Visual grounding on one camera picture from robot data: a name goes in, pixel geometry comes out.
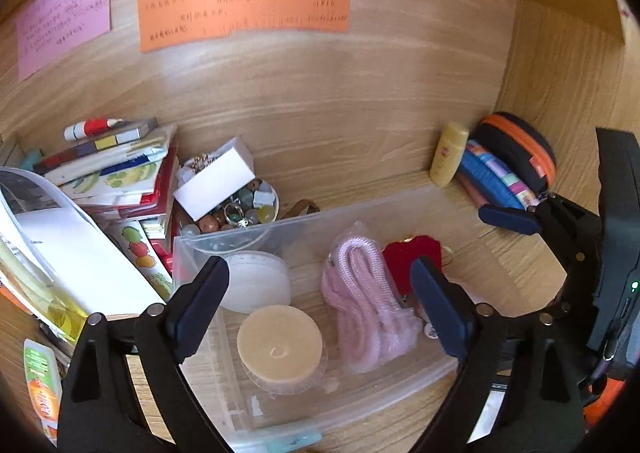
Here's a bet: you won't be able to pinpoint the blue striped fabric pouch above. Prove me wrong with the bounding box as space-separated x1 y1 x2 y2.
457 139 539 210

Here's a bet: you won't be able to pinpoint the orange green cream tube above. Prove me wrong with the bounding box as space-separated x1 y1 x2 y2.
23 339 62 445

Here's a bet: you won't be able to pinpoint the black orange zipper case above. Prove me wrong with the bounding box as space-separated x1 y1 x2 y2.
471 112 556 196

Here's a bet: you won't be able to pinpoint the yellow lotion bottle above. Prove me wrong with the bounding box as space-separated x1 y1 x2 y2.
428 122 469 187

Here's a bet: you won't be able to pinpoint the red fabric pouch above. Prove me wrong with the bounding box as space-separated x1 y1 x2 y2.
382 235 442 297

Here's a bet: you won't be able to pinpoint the white folded paper sheets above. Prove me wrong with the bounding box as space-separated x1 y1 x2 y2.
1 167 163 343

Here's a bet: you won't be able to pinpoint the fruit sticker sheet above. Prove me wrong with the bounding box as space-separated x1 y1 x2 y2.
105 221 174 300

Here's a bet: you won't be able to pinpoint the teal white small bottle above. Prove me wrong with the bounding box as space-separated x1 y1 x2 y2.
266 430 322 453

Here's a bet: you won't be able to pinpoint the beige round sponge puff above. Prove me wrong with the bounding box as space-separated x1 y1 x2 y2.
236 305 323 385

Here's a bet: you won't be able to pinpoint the white round jar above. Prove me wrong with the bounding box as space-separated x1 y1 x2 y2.
221 251 292 314

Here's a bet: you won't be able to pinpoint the clear plastic storage bin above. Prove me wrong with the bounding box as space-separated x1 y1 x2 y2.
174 186 522 452

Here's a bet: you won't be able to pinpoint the stack of books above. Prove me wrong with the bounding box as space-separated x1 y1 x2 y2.
34 118 178 239

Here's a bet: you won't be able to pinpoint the bowl of beads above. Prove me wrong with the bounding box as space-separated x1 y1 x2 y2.
176 153 279 234

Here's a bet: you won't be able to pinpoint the white small cardboard box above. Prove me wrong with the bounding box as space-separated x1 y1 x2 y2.
174 136 255 221

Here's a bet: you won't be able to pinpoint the red white glue stick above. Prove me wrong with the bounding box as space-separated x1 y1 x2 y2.
63 118 124 142

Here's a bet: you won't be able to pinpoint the orange paper note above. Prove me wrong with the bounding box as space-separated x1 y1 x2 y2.
137 0 350 53

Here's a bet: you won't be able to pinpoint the pink paper note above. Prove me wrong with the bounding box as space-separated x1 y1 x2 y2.
15 0 111 81

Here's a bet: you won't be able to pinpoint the pink coiled rope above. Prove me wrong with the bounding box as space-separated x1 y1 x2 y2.
319 222 424 375

